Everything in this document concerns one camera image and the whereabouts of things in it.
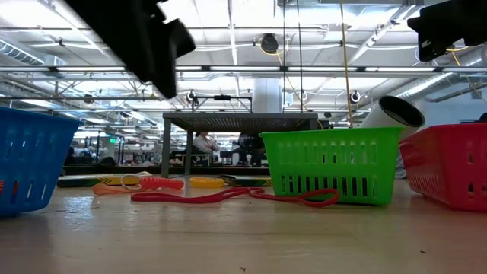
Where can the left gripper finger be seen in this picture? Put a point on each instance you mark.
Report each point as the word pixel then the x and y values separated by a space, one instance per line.
pixel 165 81

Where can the orange spiral wrist coil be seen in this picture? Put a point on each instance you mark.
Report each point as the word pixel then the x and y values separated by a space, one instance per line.
pixel 163 183
pixel 110 189

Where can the red rubber band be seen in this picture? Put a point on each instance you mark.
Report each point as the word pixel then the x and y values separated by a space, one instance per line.
pixel 304 201
pixel 171 198

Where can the yellow green crayon box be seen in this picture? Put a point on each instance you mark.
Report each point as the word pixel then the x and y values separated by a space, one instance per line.
pixel 83 182
pixel 247 182

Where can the blue plastic basket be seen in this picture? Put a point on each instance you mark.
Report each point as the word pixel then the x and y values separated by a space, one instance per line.
pixel 38 133

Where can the green plastic basket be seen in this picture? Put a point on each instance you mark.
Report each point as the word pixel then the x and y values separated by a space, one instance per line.
pixel 327 137

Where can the person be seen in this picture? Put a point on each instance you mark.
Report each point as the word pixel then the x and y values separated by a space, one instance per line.
pixel 205 144

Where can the grey perforated metal shelf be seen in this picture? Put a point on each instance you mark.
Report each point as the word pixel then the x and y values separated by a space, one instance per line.
pixel 239 122

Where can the red plastic basket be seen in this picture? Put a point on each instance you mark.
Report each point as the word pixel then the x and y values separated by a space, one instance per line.
pixel 449 137

